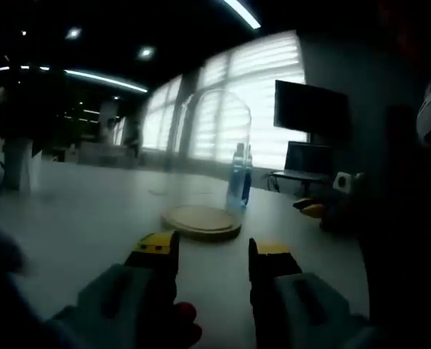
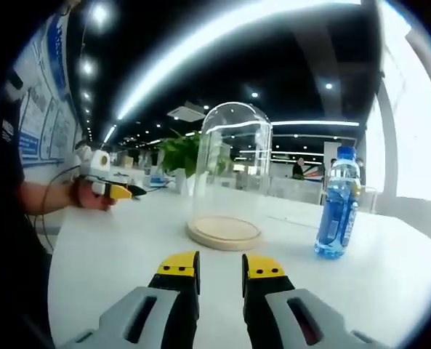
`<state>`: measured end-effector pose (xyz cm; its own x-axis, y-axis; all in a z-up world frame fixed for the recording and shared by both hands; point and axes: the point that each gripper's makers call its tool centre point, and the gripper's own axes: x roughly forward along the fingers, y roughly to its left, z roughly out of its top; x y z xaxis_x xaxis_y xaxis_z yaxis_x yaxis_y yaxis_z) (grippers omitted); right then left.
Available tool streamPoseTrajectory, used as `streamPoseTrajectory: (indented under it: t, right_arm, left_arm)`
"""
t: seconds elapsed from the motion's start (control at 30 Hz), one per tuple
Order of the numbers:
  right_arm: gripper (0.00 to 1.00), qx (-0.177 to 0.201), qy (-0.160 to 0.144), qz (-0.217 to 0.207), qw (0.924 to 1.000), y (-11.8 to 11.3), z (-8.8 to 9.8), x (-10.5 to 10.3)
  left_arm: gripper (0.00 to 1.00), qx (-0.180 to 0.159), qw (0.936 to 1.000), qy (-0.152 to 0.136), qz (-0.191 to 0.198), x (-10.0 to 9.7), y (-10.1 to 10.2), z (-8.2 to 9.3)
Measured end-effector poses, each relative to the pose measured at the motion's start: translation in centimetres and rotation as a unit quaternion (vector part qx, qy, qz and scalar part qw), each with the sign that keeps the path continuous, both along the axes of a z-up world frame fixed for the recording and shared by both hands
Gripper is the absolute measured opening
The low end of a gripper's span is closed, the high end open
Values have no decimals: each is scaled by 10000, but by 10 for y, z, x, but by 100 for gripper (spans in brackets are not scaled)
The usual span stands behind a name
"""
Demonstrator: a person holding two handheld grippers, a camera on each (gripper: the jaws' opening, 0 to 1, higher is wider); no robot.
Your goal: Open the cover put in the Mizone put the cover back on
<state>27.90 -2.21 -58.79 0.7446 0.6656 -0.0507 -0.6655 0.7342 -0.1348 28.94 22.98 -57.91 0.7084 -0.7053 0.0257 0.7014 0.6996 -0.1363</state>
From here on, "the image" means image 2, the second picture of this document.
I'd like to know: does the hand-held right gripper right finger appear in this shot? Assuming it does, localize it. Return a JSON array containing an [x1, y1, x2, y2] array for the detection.
[[241, 253, 390, 349]]

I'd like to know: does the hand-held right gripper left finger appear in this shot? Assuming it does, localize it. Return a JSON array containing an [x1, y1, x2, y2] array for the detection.
[[60, 250, 201, 349]]

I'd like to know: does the clear glass dome cover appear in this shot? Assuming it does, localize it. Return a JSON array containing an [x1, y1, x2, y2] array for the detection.
[[188, 101, 274, 241]]

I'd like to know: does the blue drink bottle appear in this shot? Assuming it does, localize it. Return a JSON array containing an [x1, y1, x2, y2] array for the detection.
[[313, 145, 362, 260]]

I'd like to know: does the person's left hand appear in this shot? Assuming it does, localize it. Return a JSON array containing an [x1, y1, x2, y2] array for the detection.
[[71, 177, 114, 212]]

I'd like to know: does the green potted plant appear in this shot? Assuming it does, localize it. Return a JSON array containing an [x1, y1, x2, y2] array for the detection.
[[156, 129, 235, 196]]

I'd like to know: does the round wooden base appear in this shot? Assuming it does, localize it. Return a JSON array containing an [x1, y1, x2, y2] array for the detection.
[[186, 214, 264, 252]]

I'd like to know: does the white worn device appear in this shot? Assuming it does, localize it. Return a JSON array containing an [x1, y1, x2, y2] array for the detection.
[[3, 68, 26, 100]]

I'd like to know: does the person's dark clothed torso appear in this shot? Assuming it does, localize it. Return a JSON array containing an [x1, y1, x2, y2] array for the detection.
[[0, 65, 56, 349]]

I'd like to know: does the long ceiling light strip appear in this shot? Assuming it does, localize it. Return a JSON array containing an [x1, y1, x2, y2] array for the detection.
[[116, 0, 362, 121]]

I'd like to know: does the bright window with blinds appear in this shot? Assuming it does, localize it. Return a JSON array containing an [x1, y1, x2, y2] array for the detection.
[[363, 0, 431, 205]]

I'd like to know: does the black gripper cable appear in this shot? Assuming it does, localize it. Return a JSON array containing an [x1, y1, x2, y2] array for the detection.
[[36, 165, 84, 255]]

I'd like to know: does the blue and white wall poster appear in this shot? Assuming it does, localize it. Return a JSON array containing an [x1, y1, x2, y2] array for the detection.
[[17, 14, 84, 169]]

